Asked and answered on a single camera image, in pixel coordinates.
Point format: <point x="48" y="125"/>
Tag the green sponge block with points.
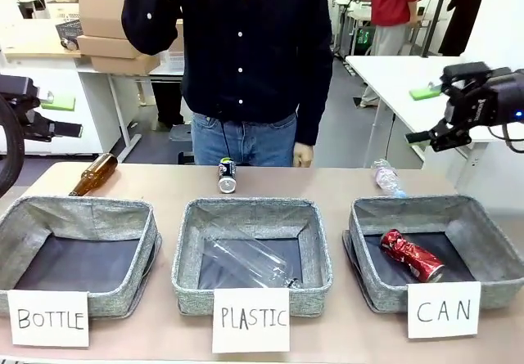
<point x="425" y="91"/>
<point x="58" y="103"/>

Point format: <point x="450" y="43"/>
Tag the crumpled clear plastic bottle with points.
<point x="387" y="178"/>

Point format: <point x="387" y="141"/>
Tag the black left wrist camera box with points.
<point x="18" y="85"/>

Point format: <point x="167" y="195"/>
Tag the person in red top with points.
<point x="393" y="20"/>

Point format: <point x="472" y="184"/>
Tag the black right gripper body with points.
<point x="477" y="108"/>

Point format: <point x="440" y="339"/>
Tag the computer with green light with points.
<point x="363" y="37"/>

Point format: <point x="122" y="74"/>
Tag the white plastic basket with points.
<point x="176" y="59"/>

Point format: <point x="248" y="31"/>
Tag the white desk with metal legs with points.
<point x="61" y="94"/>

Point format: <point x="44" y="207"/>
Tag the grey fabric basket plastic label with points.
<point x="251" y="245"/>

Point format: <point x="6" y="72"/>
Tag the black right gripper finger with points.
<point x="450" y="142"/>
<point x="421" y="136"/>

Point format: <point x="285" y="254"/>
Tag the person's left forearm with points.
<point x="313" y="102"/>

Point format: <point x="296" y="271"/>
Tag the person's left hand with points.
<point x="304" y="154"/>

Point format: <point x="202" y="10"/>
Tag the black right robot wrist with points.
<point x="518" y="102"/>

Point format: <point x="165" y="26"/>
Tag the large cardboard box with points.
<point x="102" y="16"/>

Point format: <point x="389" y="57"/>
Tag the white paper sign BOTTLE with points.
<point x="49" y="319"/>

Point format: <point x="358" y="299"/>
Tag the white table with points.
<point x="409" y="77"/>

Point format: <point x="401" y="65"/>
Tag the person in dark dotted shirt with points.
<point x="254" y="53"/>

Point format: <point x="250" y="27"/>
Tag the brown glass bottle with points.
<point x="95" y="175"/>

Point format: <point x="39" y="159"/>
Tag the person in black coat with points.
<point x="464" y="12"/>

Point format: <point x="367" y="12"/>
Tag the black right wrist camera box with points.
<point x="466" y="73"/>

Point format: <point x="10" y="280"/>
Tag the grey fabric basket bottle label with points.
<point x="78" y="253"/>

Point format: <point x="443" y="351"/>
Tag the grey fabric basket can label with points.
<point x="434" y="249"/>

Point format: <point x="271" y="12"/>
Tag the flat cardboard box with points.
<point x="108" y="47"/>
<point x="123" y="64"/>

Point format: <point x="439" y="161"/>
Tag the large clear plastic bottle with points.
<point x="249" y="261"/>

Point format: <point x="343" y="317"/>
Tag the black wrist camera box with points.
<point x="18" y="85"/>
<point x="466" y="73"/>

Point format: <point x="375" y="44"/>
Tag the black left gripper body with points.
<point x="24" y="114"/>

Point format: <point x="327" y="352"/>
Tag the white paper sign CAN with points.
<point x="444" y="310"/>

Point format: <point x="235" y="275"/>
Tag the white paper sign PLASTIC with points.
<point x="251" y="320"/>

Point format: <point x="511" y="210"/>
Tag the dark blue drink can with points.
<point x="227" y="175"/>

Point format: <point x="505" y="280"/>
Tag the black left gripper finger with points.
<point x="39" y="137"/>
<point x="65" y="128"/>

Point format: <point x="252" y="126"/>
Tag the crushed red drink can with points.
<point x="409" y="254"/>

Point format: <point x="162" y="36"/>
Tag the person's right forearm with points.
<point x="149" y="16"/>

